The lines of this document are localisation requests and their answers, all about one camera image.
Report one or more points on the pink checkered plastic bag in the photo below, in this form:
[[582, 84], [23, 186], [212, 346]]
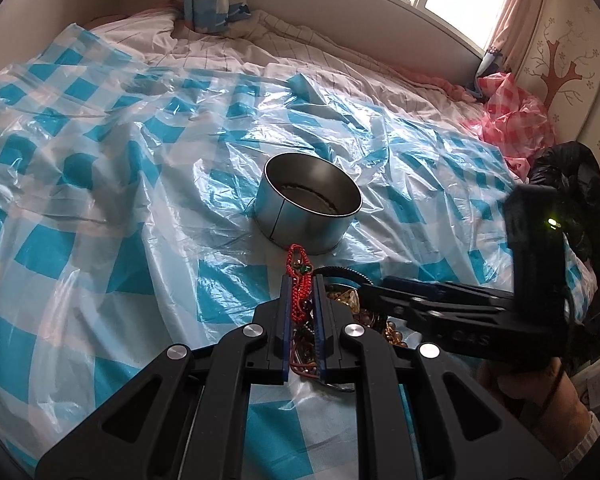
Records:
[[513, 120]]

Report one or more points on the pink white bed sheet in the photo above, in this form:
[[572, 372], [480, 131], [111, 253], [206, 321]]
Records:
[[266, 46]]

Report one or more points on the blue white checkered plastic sheet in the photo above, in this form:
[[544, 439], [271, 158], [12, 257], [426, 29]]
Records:
[[126, 194]]

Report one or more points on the round silver metal tin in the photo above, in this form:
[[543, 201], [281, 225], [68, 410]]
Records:
[[303, 199]]

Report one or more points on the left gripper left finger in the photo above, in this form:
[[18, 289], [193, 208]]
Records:
[[184, 415]]

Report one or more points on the pink window curtain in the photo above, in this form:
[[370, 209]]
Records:
[[510, 41]]

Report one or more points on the tree decorated wardrobe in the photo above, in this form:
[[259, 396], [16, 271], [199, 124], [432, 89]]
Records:
[[562, 68]]

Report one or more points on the right human hand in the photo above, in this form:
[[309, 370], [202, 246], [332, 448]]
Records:
[[565, 426]]

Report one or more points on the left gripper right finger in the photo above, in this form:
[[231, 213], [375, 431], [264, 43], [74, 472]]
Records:
[[419, 414]]

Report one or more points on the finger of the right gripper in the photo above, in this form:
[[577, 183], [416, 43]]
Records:
[[399, 296], [469, 333]]

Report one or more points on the amber bead jewelry pile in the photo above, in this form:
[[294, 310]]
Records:
[[303, 359]]

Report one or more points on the black plastic bag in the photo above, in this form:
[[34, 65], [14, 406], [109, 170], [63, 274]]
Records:
[[573, 170]]

